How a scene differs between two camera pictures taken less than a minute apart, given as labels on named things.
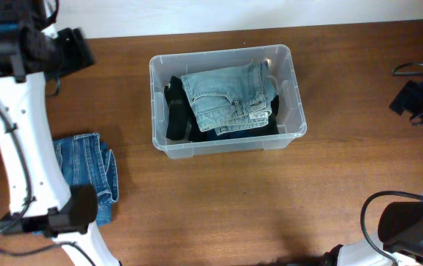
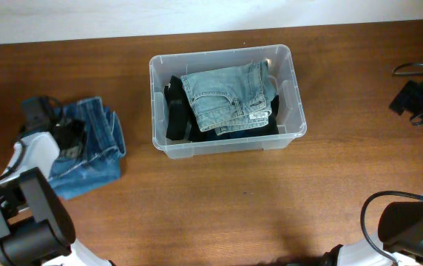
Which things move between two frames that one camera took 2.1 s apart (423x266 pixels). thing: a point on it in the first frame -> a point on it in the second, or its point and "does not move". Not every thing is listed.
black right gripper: (406, 98) does not move
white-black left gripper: (80, 56) -> (75, 150)
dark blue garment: (212, 134) does not move
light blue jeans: (231, 98) does not move
